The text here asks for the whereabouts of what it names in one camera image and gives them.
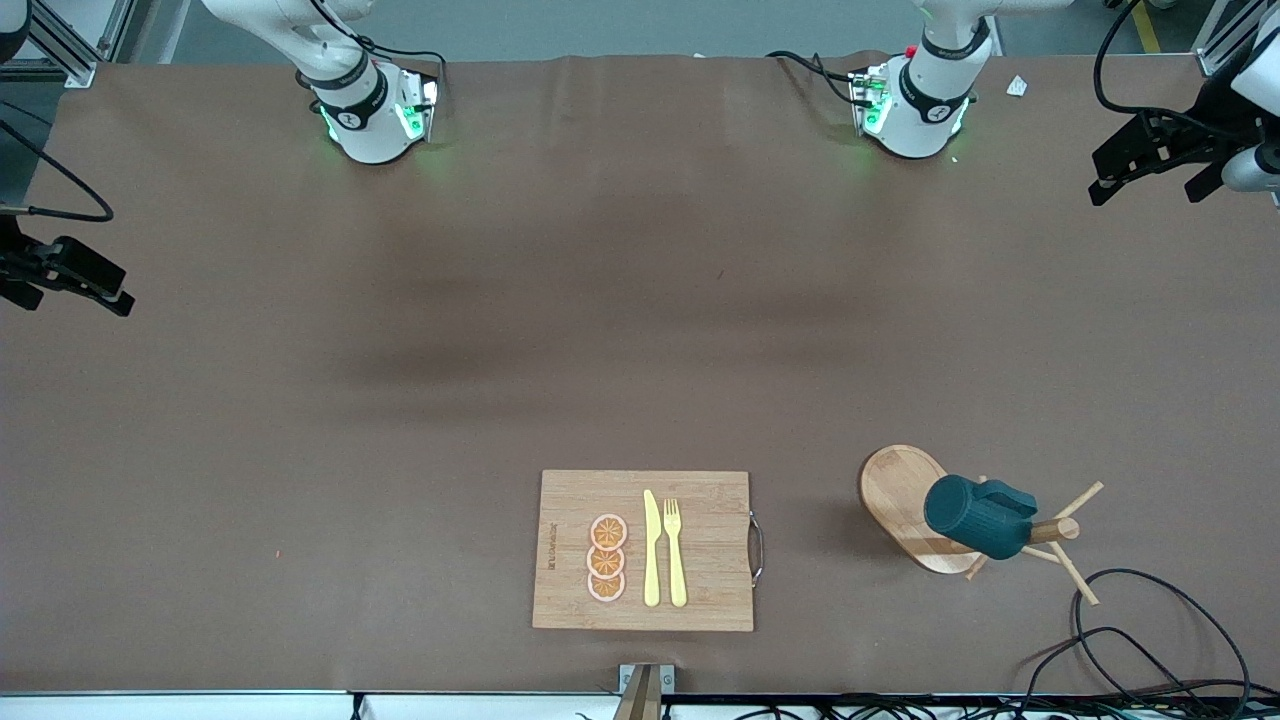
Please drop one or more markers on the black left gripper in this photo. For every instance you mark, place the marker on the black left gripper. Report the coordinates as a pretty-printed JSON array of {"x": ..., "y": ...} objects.
[{"x": 1189, "y": 133}]

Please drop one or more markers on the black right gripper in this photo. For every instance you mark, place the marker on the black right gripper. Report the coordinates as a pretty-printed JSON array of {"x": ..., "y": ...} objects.
[{"x": 22, "y": 262}]

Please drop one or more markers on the teal cup with yellow inside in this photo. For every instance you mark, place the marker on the teal cup with yellow inside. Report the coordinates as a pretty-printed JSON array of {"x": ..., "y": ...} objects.
[{"x": 965, "y": 515}]

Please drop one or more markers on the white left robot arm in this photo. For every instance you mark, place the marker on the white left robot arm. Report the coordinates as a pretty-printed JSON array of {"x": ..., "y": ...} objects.
[{"x": 925, "y": 110}]

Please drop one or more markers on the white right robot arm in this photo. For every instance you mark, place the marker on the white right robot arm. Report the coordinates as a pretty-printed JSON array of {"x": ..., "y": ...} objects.
[{"x": 370, "y": 130}]

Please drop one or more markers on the white paper scrap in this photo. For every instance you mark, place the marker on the white paper scrap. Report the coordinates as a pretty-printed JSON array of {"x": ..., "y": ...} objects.
[{"x": 1018, "y": 86}]

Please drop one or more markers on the brown table cover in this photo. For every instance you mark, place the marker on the brown table cover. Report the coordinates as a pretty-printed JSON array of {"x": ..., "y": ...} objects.
[{"x": 400, "y": 450}]

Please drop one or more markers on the wooden mug tree stand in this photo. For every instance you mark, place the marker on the wooden mug tree stand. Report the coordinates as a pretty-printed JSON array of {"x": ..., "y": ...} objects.
[{"x": 905, "y": 500}]

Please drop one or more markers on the orange slice toy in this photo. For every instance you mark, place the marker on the orange slice toy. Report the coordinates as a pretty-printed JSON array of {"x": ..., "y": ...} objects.
[
  {"x": 606, "y": 588},
  {"x": 605, "y": 562},
  {"x": 608, "y": 531}
]

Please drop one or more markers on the yellow plastic fork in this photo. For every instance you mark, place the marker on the yellow plastic fork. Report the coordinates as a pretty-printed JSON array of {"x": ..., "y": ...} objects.
[{"x": 676, "y": 560}]

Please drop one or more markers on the yellow plastic knife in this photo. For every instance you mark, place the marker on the yellow plastic knife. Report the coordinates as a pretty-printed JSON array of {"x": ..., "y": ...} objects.
[{"x": 652, "y": 550}]

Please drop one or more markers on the aluminium frame profile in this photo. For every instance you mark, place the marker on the aluminium frame profile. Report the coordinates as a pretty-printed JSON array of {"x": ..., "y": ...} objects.
[
  {"x": 70, "y": 55},
  {"x": 1225, "y": 45}
]

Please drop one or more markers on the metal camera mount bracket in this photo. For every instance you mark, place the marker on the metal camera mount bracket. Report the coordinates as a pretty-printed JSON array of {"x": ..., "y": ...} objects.
[{"x": 645, "y": 690}]

